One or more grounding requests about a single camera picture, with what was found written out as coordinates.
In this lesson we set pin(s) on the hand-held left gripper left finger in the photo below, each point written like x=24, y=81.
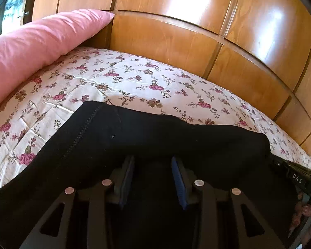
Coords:
x=129, y=176

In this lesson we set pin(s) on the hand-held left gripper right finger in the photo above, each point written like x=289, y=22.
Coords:
x=178, y=184

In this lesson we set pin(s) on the black pants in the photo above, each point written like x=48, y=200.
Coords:
x=171, y=140

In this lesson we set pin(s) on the floral bed sheet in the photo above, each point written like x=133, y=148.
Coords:
x=134, y=77

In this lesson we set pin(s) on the wooden wardrobe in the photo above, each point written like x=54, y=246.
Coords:
x=184, y=31

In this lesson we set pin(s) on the pink pillow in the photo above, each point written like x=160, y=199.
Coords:
x=36, y=44

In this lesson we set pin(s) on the window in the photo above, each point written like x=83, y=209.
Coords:
x=14, y=5

